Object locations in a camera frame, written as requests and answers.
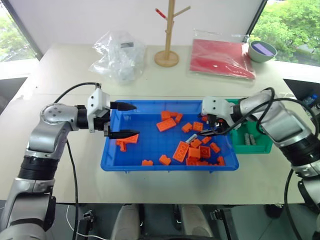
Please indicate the purple card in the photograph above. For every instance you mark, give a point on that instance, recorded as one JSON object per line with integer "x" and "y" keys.
{"x": 262, "y": 48}

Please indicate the gray cylindrical battery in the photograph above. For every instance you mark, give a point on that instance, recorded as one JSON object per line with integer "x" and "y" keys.
{"x": 247, "y": 139}
{"x": 253, "y": 140}
{"x": 192, "y": 137}

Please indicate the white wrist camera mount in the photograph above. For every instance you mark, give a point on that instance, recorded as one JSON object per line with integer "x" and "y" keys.
{"x": 98, "y": 100}
{"x": 215, "y": 105}

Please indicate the blue plastic bin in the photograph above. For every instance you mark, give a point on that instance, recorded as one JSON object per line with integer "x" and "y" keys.
{"x": 150, "y": 147}

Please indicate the black caster wheel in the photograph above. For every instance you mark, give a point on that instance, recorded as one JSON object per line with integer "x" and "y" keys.
{"x": 274, "y": 210}

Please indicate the gray rounded shape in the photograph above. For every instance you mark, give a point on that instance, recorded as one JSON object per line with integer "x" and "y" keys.
{"x": 126, "y": 222}
{"x": 196, "y": 221}

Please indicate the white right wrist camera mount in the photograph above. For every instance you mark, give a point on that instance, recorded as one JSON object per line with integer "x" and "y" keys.
{"x": 215, "y": 105}

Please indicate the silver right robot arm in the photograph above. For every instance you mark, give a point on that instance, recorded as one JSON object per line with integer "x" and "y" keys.
{"x": 282, "y": 122}

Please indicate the red tag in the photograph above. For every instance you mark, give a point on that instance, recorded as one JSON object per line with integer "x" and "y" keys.
{"x": 160, "y": 13}

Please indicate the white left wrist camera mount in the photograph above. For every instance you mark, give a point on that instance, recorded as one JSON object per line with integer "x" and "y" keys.
{"x": 98, "y": 100}

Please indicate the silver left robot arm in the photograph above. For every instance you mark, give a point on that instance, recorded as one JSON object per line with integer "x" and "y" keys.
{"x": 50, "y": 130}

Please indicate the gray bowl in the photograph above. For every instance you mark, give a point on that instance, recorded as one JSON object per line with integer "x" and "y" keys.
{"x": 260, "y": 56}

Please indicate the green plastic bin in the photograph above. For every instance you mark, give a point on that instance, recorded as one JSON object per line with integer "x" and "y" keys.
{"x": 252, "y": 149}

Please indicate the wooden tree-shaped stand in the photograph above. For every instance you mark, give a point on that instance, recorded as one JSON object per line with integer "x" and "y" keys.
{"x": 170, "y": 32}

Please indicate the red folder in sleeve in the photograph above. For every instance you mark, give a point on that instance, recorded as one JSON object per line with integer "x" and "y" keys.
{"x": 200, "y": 35}

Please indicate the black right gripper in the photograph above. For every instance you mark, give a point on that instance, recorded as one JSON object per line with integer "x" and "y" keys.
{"x": 218, "y": 125}

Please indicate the small orange toy brick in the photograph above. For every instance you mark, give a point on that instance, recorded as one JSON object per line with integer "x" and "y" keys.
{"x": 206, "y": 140}
{"x": 204, "y": 119}

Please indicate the black metal bracket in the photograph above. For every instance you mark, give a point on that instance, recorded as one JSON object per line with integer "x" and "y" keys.
{"x": 225, "y": 222}
{"x": 86, "y": 223}

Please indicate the plastic water bottle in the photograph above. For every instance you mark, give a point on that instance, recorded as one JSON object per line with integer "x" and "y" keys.
{"x": 310, "y": 99}

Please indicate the clear crumpled plastic bag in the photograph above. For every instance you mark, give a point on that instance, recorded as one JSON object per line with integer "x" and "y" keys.
{"x": 120, "y": 60}

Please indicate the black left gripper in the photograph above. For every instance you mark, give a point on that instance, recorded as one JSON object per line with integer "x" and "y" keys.
{"x": 101, "y": 123}

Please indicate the large orange toy brick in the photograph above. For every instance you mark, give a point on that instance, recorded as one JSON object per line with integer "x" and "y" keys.
{"x": 181, "y": 151}
{"x": 166, "y": 124}

